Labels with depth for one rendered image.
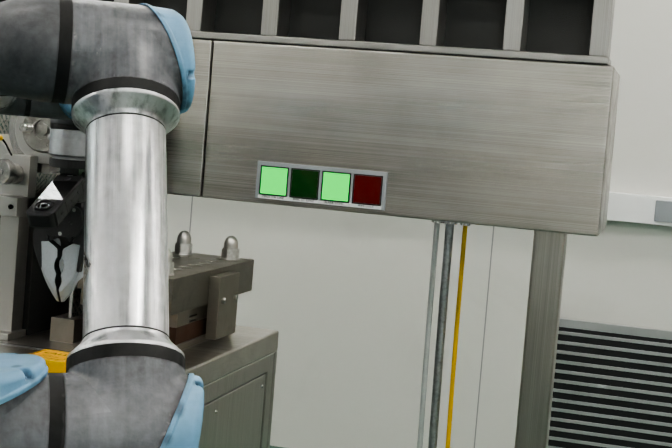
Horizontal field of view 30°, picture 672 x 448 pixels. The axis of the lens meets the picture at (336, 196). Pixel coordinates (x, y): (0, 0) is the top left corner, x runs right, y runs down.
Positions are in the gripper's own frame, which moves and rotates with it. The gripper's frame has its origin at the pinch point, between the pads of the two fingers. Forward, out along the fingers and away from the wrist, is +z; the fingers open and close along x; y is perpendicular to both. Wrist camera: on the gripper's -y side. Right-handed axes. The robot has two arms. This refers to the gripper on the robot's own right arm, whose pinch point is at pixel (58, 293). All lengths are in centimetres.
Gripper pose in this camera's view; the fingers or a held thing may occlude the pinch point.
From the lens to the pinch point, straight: 190.6
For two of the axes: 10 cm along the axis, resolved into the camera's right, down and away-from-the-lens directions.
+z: -0.8, 9.9, 0.7
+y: 2.6, -0.5, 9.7
